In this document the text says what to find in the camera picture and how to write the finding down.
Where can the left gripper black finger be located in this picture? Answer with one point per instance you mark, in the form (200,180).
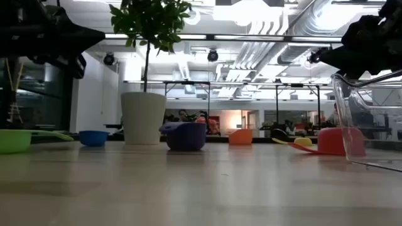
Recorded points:
(77,34)

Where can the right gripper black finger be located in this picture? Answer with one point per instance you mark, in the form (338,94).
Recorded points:
(348,61)

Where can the clear plastic basket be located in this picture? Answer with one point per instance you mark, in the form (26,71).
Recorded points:
(377,132)

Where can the red measuring cup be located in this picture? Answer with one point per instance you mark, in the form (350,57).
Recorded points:
(329,141)

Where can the yellow measuring cup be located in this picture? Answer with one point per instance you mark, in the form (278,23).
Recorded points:
(303,142)

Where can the blue measuring cup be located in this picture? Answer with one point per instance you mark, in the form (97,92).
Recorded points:
(93,138)

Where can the green measuring cup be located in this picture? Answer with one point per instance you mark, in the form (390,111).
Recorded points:
(12,141)

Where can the orange measuring cup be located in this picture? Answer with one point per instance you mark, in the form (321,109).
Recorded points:
(240,137)

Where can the purple measuring cup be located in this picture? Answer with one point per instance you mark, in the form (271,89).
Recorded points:
(185,136)

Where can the background black robot arm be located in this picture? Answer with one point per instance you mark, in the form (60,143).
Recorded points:
(287,125)
(198,115)

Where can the black ceiling spot lamp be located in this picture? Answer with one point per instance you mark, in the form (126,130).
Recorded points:
(212,55)
(314,57)
(109,59)

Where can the ceiling light strip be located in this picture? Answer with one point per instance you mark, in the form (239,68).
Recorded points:
(317,39)
(116,35)
(191,36)
(248,37)

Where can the person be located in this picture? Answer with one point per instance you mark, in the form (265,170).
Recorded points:
(182,114)
(335,114)
(214,125)

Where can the green leafy plant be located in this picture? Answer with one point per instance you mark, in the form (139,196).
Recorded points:
(150,19)

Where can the black metal rig frame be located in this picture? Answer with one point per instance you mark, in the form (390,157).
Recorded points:
(296,85)
(188,82)

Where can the black table frame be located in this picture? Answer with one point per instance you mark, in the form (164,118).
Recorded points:
(220,139)

